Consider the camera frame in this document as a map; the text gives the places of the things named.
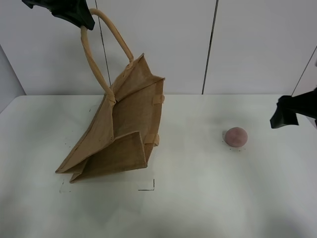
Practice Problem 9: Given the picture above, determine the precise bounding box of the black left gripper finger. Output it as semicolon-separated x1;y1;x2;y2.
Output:
22;0;95;30

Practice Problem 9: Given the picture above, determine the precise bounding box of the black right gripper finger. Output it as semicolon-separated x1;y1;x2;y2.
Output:
270;88;317;128

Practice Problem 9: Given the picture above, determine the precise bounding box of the pink peach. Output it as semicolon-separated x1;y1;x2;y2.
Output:
224;127;248;148

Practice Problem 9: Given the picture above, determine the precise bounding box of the brown linen tote bag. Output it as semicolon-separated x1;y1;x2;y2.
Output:
56;8;164;183

